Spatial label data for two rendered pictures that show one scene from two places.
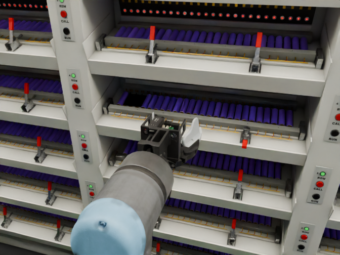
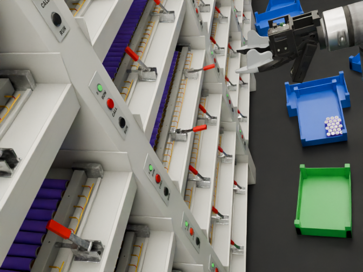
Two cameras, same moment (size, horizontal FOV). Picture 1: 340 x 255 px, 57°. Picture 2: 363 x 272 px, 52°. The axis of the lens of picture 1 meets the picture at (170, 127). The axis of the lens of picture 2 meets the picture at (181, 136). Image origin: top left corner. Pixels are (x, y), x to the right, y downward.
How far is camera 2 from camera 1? 105 cm
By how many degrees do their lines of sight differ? 64
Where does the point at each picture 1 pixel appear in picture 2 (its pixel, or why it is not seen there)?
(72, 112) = (170, 214)
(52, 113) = (159, 259)
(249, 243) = (227, 148)
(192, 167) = not seen: hidden behind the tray
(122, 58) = (142, 101)
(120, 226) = not seen: outside the picture
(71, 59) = (139, 152)
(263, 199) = (212, 108)
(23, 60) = (118, 239)
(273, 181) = not seen: hidden behind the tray
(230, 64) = (159, 31)
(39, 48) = (99, 207)
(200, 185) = (206, 147)
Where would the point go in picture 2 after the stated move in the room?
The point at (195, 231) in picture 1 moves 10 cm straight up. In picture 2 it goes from (224, 187) to (216, 169)
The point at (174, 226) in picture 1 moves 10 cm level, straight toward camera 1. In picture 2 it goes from (222, 204) to (250, 195)
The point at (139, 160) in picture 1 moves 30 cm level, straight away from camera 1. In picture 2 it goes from (336, 11) to (209, 69)
